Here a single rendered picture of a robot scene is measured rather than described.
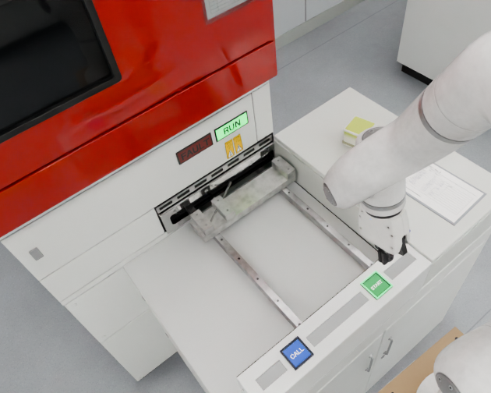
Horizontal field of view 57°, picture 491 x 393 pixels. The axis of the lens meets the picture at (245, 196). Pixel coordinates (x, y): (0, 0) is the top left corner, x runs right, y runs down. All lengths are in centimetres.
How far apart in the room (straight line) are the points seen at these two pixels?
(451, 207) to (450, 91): 80
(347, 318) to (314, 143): 58
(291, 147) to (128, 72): 63
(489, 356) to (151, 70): 81
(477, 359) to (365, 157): 33
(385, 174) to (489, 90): 25
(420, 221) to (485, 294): 112
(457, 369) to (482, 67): 42
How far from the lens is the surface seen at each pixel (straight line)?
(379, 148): 72
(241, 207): 142
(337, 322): 114
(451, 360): 76
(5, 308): 265
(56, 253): 130
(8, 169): 103
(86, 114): 102
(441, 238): 128
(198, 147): 130
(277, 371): 110
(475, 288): 238
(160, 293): 138
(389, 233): 93
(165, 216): 138
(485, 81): 53
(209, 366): 126
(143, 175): 125
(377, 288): 118
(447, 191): 138
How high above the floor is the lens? 200
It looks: 51 degrees down
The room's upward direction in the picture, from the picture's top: 10 degrees counter-clockwise
